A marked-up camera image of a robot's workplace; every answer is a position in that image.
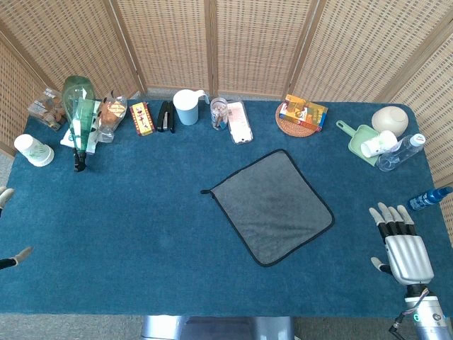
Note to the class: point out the clear jar of pencils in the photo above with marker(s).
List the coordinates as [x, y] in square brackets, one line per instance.
[218, 113]

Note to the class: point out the blue plastic bottle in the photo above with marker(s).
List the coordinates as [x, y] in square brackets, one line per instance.
[424, 199]

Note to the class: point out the green spray bottle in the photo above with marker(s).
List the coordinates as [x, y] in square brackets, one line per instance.
[79, 117]

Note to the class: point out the beige bowl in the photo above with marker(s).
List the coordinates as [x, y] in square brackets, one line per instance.
[389, 118]

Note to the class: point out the light blue mug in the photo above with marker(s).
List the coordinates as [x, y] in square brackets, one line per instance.
[185, 108]

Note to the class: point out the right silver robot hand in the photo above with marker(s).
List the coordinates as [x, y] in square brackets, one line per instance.
[407, 255]

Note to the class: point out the clear plastic water bottle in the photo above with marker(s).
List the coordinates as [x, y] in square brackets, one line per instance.
[400, 154]

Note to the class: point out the orange yellow printed box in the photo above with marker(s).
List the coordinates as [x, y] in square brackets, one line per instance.
[304, 113]

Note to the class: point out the round woven coaster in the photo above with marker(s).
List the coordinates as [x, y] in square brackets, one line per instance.
[293, 128]

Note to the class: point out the black stapler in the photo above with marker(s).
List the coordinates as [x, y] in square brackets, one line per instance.
[165, 117]

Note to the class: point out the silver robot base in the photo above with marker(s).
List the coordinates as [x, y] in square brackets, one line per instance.
[163, 329]

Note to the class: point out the white green packet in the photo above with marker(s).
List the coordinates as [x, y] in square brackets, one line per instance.
[67, 140]

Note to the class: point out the woven bamboo folding screen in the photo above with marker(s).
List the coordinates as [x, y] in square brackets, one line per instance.
[247, 42]

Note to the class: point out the small white paper cup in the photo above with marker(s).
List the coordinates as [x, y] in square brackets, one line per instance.
[378, 142]

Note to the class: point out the grey blue-backed cloth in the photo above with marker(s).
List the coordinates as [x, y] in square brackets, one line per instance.
[272, 209]

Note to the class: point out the white green printed paper cup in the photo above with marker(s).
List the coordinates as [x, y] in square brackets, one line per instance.
[33, 150]

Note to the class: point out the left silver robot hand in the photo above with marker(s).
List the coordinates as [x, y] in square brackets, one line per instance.
[22, 254]

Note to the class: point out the pink phone in clear case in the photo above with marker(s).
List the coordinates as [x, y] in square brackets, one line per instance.
[240, 124]

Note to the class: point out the small red yellow box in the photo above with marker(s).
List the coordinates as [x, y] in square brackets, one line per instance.
[142, 118]

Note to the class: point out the clear bag of bread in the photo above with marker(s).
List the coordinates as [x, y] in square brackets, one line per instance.
[111, 113]

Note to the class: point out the blue table cloth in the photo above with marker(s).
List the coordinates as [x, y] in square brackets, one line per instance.
[141, 219]

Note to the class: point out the light green dustpan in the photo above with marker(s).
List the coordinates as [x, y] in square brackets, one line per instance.
[355, 141]

